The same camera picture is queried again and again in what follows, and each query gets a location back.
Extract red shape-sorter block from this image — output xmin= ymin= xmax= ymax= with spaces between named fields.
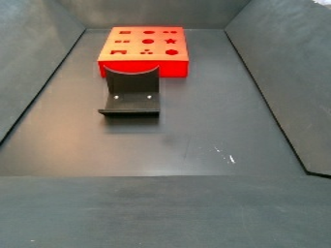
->
xmin=97 ymin=26 xmax=188 ymax=78

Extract black curved holder bracket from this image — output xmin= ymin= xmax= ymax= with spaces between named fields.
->
xmin=99 ymin=67 xmax=160 ymax=115

